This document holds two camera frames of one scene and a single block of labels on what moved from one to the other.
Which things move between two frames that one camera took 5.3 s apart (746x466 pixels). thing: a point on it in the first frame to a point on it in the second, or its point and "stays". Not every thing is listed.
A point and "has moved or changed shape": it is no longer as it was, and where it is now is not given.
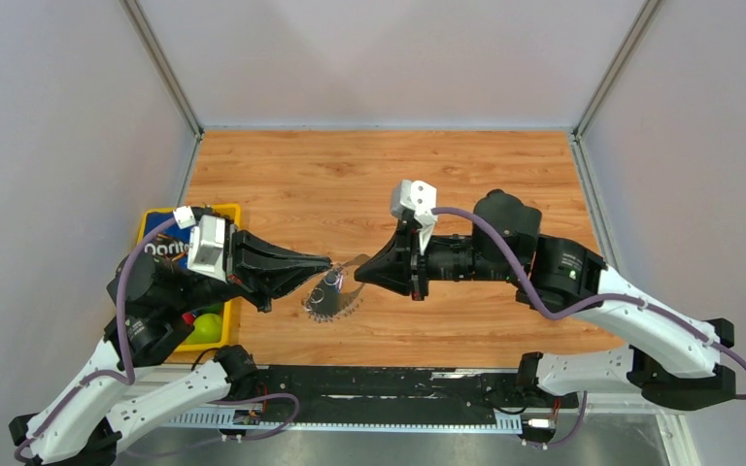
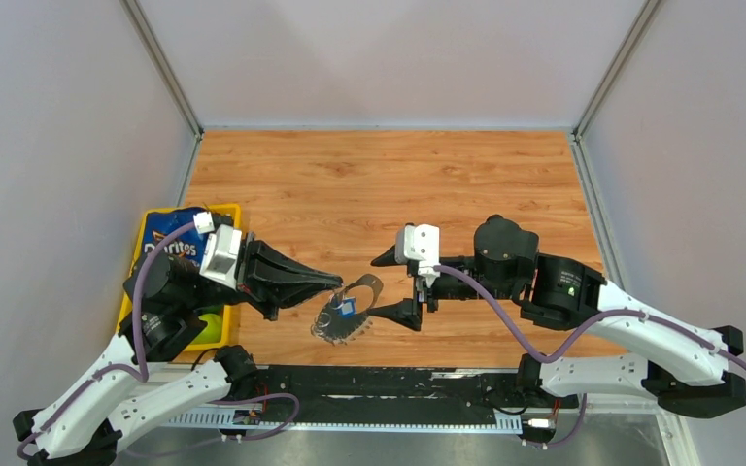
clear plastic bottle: (335, 295) to (338, 328)
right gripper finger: (392, 275) to (407, 313)
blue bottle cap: (338, 274) has moved or changed shape
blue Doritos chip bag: (166, 241) stays
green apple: (208, 329) stays
